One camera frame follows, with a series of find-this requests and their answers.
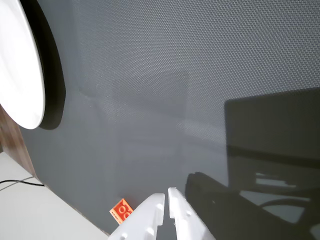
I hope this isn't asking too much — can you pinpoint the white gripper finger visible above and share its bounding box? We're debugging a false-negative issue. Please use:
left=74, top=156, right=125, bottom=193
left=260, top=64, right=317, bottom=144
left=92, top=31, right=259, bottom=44
left=107, top=192, right=166, bottom=240
left=167, top=186, right=216, bottom=240

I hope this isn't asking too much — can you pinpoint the orange lego block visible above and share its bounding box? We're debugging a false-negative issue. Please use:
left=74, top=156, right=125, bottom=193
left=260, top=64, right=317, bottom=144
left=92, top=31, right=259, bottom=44
left=109, top=198, right=134, bottom=223

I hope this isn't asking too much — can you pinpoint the white round plate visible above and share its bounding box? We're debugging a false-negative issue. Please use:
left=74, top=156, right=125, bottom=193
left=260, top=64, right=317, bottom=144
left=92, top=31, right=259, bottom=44
left=0, top=0, right=46, bottom=130

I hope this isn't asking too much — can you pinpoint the dark grey textured mat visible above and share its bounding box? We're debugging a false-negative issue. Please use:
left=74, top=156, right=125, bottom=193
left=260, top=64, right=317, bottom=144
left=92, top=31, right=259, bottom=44
left=19, top=0, right=320, bottom=240

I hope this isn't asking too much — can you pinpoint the thin black cable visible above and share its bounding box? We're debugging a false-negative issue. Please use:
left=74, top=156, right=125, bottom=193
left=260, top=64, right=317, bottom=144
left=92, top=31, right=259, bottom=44
left=0, top=179, right=45, bottom=187

